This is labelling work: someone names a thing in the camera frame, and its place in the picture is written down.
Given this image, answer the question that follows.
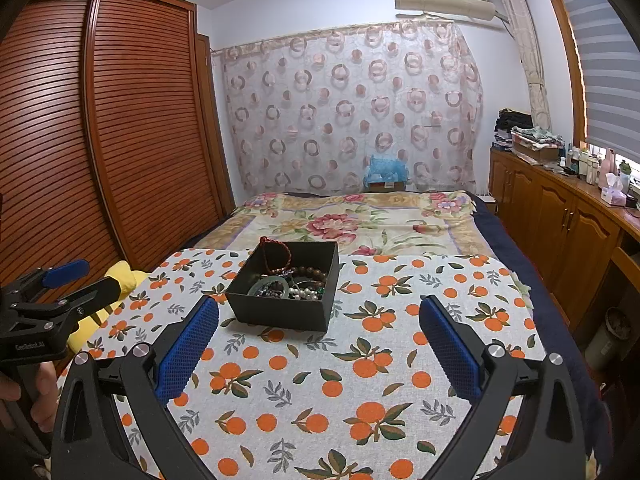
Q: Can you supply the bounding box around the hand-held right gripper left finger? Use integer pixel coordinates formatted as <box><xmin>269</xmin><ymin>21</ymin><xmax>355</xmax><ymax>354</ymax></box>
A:
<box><xmin>50</xmin><ymin>294</ymin><xmax>221</xmax><ymax>480</ymax></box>

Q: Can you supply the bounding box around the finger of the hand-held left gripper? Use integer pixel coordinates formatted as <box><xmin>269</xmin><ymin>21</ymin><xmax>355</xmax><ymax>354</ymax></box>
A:
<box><xmin>10</xmin><ymin>276</ymin><xmax>124</xmax><ymax>335</ymax></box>
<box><xmin>0</xmin><ymin>259</ymin><xmax>91</xmax><ymax>307</ymax></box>

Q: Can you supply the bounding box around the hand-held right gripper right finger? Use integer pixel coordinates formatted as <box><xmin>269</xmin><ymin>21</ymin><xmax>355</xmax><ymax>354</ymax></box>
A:
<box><xmin>418</xmin><ymin>294</ymin><xmax>587</xmax><ymax>480</ymax></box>

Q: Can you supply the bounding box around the black jewelry box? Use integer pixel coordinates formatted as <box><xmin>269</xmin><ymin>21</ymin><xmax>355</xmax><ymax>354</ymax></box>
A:
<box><xmin>224</xmin><ymin>240</ymin><xmax>340</xmax><ymax>332</ymax></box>

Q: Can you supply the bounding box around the dark wooden bead bracelet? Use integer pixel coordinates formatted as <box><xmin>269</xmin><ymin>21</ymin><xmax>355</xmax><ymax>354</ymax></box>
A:
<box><xmin>287</xmin><ymin>266</ymin><xmax>329</xmax><ymax>284</ymax></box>

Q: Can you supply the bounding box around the person's left hand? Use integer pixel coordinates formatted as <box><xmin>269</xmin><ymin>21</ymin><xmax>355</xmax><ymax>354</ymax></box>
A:
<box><xmin>0</xmin><ymin>362</ymin><xmax>59</xmax><ymax>434</ymax></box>

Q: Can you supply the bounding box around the yellow plush toy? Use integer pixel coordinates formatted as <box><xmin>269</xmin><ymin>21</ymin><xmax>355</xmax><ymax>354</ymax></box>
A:
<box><xmin>66</xmin><ymin>260</ymin><xmax>149</xmax><ymax>357</ymax></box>

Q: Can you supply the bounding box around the green jade bangle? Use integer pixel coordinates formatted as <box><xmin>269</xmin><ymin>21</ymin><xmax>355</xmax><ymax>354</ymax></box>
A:
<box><xmin>249</xmin><ymin>276</ymin><xmax>291</xmax><ymax>299</ymax></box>

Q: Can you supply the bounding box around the navy bed sheet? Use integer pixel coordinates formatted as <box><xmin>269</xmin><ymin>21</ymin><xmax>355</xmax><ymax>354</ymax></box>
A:
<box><xmin>472</xmin><ymin>192</ymin><xmax>602</xmax><ymax>412</ymax></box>

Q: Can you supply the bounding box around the orange fruit print cloth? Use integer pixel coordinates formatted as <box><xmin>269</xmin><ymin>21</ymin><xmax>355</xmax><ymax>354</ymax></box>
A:
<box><xmin>55</xmin><ymin>247</ymin><xmax>547</xmax><ymax>480</ymax></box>

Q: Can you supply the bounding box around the grey trash bin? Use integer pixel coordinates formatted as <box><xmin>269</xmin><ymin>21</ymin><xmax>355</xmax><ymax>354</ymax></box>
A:
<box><xmin>583</xmin><ymin>306</ymin><xmax>634</xmax><ymax>372</ymax></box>

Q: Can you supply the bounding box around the floral blanket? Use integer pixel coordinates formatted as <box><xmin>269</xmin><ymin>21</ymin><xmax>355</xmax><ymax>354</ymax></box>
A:
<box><xmin>192</xmin><ymin>191</ymin><xmax>484</xmax><ymax>259</ymax></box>

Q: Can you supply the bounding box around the wooden slatted wardrobe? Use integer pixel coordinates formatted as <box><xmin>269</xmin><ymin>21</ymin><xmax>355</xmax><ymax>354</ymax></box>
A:
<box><xmin>0</xmin><ymin>0</ymin><xmax>237</xmax><ymax>307</ymax></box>

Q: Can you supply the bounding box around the wooden cabinet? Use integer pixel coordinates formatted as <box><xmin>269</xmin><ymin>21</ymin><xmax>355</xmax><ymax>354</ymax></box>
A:
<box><xmin>488</xmin><ymin>145</ymin><xmax>640</xmax><ymax>342</ymax></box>

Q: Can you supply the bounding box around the blue plastic bag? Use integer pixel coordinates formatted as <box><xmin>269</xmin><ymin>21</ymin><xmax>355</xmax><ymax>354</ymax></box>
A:
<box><xmin>364</xmin><ymin>154</ymin><xmax>409</xmax><ymax>184</ymax></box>

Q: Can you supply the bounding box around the box with folded cloths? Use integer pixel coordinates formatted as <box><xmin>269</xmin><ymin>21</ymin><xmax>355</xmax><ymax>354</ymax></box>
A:
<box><xmin>510</xmin><ymin>127</ymin><xmax>566</xmax><ymax>166</ymax></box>

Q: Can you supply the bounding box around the row of toiletry bottles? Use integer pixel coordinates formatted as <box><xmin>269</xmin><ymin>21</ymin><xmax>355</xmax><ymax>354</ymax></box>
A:
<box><xmin>564</xmin><ymin>142</ymin><xmax>601</xmax><ymax>184</ymax></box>

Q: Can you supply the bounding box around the pink bottle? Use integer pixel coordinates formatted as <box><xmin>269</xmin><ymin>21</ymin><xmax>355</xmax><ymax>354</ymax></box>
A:
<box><xmin>599</xmin><ymin>148</ymin><xmax>619</xmax><ymax>189</ymax></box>

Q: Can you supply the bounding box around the circle patterned curtain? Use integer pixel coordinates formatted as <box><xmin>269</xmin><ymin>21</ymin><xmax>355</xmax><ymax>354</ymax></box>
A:
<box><xmin>215</xmin><ymin>20</ymin><xmax>484</xmax><ymax>196</ymax></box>

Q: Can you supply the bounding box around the beige drape curtain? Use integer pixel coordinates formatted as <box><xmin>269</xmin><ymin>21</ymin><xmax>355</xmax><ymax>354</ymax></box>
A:
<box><xmin>492</xmin><ymin>0</ymin><xmax>554</xmax><ymax>134</ymax></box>

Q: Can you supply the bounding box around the striped window blind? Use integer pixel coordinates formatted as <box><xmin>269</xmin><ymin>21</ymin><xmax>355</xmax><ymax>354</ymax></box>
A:
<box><xmin>547</xmin><ymin>0</ymin><xmax>640</xmax><ymax>167</ymax></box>

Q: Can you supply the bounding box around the pearl bracelet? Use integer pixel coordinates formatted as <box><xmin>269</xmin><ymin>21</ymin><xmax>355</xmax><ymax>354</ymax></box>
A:
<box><xmin>287</xmin><ymin>285</ymin><xmax>324</xmax><ymax>302</ymax></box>

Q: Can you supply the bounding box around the red string bracelet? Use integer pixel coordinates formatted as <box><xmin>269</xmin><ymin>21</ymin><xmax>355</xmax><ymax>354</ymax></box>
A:
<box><xmin>258</xmin><ymin>236</ymin><xmax>293</xmax><ymax>274</ymax></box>

